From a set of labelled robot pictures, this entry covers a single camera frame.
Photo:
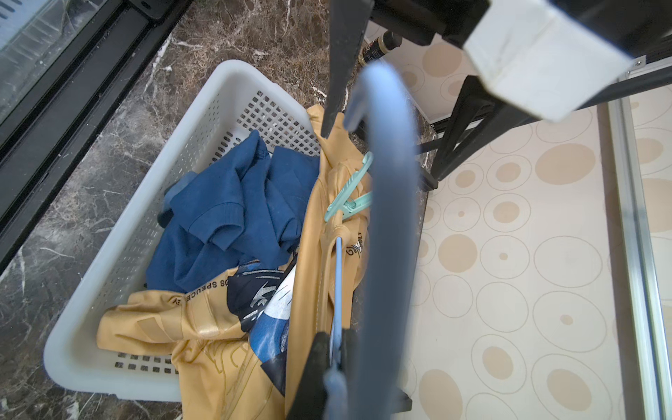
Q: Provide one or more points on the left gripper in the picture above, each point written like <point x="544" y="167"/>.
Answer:
<point x="415" y="20"/>

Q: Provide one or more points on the white plastic basket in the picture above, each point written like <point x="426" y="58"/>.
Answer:
<point x="236" y="99"/>

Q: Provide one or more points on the black clothes rack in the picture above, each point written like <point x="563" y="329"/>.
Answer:
<point x="479" y="118"/>

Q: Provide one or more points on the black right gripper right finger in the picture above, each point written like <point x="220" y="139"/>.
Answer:
<point x="354" y="358"/>

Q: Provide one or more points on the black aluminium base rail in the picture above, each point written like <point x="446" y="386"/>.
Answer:
<point x="65" y="68"/>

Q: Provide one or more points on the mustard yellow t-shirt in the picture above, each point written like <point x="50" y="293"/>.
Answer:
<point x="241" y="341"/>

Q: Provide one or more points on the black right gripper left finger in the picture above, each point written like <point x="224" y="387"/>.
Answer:
<point x="311" y="396"/>

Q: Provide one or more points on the light blue t-shirt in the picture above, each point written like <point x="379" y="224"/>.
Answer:
<point x="166" y="213"/>

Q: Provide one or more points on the pale blue wire hanger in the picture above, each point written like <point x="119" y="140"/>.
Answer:
<point x="380" y="98"/>

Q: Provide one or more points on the teal plastic clothespin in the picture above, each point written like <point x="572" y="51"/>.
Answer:
<point x="343" y="201"/>

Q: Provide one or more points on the navy blue t-shirt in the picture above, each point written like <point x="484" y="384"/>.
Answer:
<point x="248" y="207"/>

